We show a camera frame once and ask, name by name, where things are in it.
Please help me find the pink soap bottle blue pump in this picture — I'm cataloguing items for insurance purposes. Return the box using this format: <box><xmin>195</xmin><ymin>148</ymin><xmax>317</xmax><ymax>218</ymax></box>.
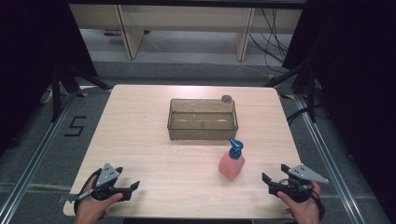
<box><xmin>218</xmin><ymin>137</ymin><xmax>247</xmax><ymax>181</ymax></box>

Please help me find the black cables bundle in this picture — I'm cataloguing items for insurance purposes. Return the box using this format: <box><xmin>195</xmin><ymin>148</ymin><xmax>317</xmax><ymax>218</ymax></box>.
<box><xmin>247</xmin><ymin>7</ymin><xmax>290</xmax><ymax>75</ymax></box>

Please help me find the person's left hand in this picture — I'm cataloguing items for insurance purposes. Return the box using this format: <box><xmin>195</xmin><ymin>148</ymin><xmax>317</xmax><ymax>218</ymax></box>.
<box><xmin>74</xmin><ymin>175</ymin><xmax>124</xmax><ymax>224</ymax></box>

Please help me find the silver floor rail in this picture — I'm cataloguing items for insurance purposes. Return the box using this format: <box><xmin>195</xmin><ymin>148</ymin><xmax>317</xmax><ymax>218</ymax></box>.
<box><xmin>0</xmin><ymin>92</ymin><xmax>79</xmax><ymax>224</ymax></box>
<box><xmin>293</xmin><ymin>94</ymin><xmax>366</xmax><ymax>224</ymax></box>

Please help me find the person's right hand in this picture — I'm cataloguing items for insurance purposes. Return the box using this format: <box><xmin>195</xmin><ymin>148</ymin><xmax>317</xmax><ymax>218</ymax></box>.
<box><xmin>276</xmin><ymin>180</ymin><xmax>322</xmax><ymax>224</ymax></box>

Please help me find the dark curtain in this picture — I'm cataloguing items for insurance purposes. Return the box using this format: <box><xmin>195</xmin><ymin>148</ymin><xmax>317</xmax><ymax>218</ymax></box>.
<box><xmin>0</xmin><ymin>0</ymin><xmax>99</xmax><ymax>157</ymax></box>
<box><xmin>281</xmin><ymin>0</ymin><xmax>396</xmax><ymax>216</ymax></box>

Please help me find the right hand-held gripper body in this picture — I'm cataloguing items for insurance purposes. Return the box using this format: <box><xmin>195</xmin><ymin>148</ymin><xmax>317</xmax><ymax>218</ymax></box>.
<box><xmin>269</xmin><ymin>163</ymin><xmax>330</xmax><ymax>203</ymax></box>

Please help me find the clear brown plastic box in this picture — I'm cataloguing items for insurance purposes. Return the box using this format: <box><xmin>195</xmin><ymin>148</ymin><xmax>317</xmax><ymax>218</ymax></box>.
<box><xmin>166</xmin><ymin>98</ymin><xmax>240</xmax><ymax>141</ymax></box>

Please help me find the beige desk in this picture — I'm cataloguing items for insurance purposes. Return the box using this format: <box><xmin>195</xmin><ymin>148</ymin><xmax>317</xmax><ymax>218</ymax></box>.
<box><xmin>68</xmin><ymin>3</ymin><xmax>304</xmax><ymax>62</ymax></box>

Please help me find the white coiled cable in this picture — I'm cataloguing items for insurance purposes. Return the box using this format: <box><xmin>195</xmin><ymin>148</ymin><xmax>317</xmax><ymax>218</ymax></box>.
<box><xmin>39</xmin><ymin>87</ymin><xmax>54</xmax><ymax>105</ymax></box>

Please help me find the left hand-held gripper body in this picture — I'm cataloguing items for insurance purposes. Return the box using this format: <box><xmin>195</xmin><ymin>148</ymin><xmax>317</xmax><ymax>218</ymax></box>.
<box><xmin>66</xmin><ymin>162</ymin><xmax>133</xmax><ymax>203</ymax></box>

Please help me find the thick black floor cable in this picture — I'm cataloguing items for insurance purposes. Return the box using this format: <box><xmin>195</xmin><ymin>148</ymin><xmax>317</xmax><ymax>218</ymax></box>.
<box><xmin>285</xmin><ymin>105</ymin><xmax>323</xmax><ymax>126</ymax></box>

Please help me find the black metal stand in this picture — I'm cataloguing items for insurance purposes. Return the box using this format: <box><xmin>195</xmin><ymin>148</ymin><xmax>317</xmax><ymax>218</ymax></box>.
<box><xmin>263</xmin><ymin>62</ymin><xmax>319</xmax><ymax>123</ymax></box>
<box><xmin>49</xmin><ymin>61</ymin><xmax>114</xmax><ymax>123</ymax></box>

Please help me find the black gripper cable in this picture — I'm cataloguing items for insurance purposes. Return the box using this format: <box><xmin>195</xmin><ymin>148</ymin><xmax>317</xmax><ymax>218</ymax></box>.
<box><xmin>310</xmin><ymin>186</ymin><xmax>327</xmax><ymax>222</ymax></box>
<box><xmin>73</xmin><ymin>167</ymin><xmax>104</xmax><ymax>216</ymax></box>

